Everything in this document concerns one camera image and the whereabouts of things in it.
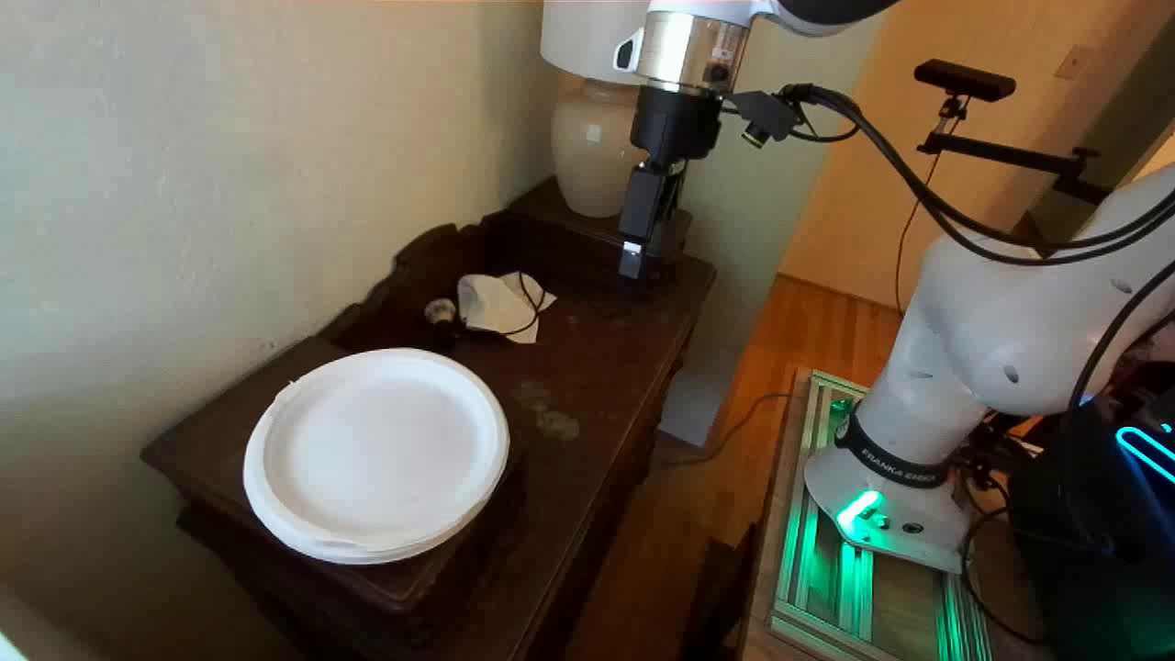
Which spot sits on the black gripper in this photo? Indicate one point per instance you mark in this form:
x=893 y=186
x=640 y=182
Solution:
x=676 y=124

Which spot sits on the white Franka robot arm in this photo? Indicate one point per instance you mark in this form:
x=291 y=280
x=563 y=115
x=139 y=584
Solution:
x=976 y=332

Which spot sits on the robot base platform green light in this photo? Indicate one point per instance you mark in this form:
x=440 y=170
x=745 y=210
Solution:
x=810 y=573

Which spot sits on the beige ceramic lamp base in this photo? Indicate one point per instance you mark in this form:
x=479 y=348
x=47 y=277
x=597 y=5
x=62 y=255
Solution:
x=593 y=147

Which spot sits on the dark wooden dresser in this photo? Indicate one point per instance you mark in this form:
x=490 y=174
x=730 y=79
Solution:
x=589 y=355

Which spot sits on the white plate stack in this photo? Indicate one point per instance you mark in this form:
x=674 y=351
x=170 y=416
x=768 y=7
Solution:
x=372 y=444

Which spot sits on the black computer case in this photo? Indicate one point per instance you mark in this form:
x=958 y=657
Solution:
x=1086 y=537

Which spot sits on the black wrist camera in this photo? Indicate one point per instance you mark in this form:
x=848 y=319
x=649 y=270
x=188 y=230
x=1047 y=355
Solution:
x=763 y=115

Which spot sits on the black exterior camera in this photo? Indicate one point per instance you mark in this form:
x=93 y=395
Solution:
x=964 y=79

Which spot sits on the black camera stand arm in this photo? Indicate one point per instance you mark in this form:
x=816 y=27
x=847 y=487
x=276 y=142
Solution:
x=1003 y=157

